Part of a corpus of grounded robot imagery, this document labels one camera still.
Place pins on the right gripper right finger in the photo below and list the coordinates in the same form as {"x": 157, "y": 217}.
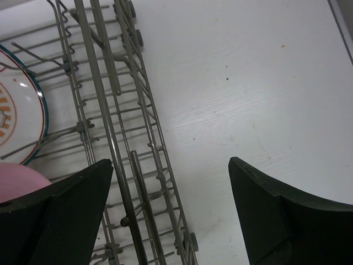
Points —
{"x": 282, "y": 224}

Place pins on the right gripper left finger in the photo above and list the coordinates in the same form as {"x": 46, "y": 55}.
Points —
{"x": 56, "y": 224}

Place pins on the pink plastic plate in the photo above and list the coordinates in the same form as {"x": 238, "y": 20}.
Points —
{"x": 19, "y": 180}

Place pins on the white plate with red pattern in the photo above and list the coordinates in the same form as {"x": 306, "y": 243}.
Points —
{"x": 24, "y": 111}

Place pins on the grey wire dish rack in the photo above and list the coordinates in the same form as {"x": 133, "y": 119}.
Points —
{"x": 87, "y": 59}

